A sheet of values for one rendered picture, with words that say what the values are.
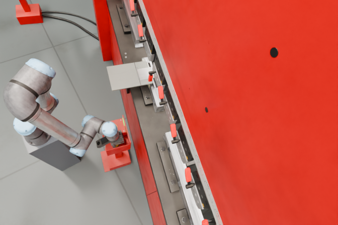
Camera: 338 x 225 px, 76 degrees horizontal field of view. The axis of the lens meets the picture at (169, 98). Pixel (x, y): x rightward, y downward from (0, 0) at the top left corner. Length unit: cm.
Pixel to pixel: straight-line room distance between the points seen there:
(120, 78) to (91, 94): 112
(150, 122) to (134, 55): 55
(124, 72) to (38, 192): 139
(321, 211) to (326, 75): 23
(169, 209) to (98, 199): 100
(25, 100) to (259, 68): 85
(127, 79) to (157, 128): 38
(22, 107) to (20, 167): 146
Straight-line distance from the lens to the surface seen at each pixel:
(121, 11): 194
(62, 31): 309
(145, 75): 144
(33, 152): 160
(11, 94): 102
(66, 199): 228
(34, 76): 103
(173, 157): 130
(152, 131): 142
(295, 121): 43
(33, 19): 320
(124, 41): 176
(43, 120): 107
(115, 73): 144
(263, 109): 48
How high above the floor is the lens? 222
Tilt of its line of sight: 62 degrees down
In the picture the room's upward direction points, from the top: 22 degrees clockwise
